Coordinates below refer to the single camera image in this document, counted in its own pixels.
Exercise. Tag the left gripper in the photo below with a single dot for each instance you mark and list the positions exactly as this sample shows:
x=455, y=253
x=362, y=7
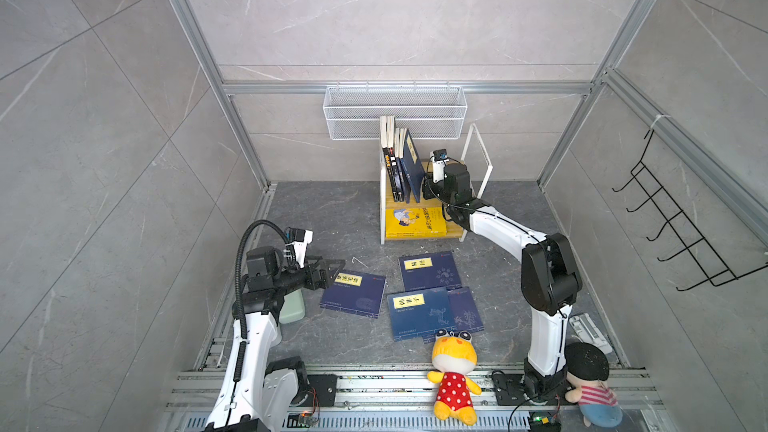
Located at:
x=323, y=281

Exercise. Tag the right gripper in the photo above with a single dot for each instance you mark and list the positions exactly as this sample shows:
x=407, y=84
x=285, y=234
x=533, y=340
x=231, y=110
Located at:
x=429, y=185

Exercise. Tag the blue book Lunyu label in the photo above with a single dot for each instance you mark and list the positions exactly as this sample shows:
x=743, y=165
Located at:
x=413, y=167

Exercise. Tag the black wolf cover book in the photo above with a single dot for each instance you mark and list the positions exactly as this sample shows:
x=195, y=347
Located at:
x=398, y=191

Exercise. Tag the yellow cartoon book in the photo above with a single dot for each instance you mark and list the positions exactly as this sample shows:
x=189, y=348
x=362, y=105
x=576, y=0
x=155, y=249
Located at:
x=412, y=223

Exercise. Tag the purple blue book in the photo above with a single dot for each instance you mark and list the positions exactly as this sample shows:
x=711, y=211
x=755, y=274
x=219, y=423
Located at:
x=464, y=310

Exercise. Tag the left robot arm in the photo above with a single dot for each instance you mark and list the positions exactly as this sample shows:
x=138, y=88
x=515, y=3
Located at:
x=257, y=393

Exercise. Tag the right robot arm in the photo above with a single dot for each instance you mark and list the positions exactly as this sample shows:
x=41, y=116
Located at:
x=549, y=277

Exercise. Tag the blue book hidden under Lunyu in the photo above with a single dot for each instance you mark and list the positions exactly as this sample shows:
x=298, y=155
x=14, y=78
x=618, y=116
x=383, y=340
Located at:
x=355, y=293

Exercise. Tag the pale green case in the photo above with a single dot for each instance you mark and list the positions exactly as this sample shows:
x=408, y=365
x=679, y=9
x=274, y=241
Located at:
x=293, y=309

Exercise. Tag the yellow plush toy red dress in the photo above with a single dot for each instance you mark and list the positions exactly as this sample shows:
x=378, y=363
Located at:
x=454, y=358

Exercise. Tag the white remote-like device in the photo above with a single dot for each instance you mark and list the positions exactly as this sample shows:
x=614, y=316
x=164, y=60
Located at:
x=587, y=331

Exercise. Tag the striped plush doll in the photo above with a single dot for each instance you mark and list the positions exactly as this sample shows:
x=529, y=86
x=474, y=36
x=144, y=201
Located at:
x=588, y=371

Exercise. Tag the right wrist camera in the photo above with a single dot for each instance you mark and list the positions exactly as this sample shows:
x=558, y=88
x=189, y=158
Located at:
x=439, y=160

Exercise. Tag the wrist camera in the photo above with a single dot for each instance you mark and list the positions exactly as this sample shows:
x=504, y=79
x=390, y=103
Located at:
x=296, y=248
x=439, y=160

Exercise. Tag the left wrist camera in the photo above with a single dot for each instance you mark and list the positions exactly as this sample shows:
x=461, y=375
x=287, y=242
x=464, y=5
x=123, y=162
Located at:
x=296, y=248

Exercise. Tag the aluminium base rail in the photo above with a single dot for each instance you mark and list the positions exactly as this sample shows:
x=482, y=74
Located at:
x=388, y=397

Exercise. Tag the black wire hook rack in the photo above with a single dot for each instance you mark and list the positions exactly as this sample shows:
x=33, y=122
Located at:
x=677, y=224

